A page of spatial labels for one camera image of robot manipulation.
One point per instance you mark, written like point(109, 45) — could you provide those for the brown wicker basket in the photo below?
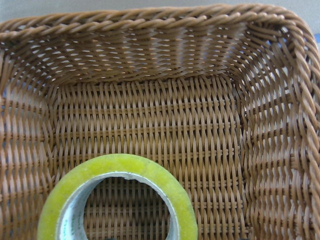
point(225, 97)

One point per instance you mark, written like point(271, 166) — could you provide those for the yellow tape roll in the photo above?
point(62, 216)

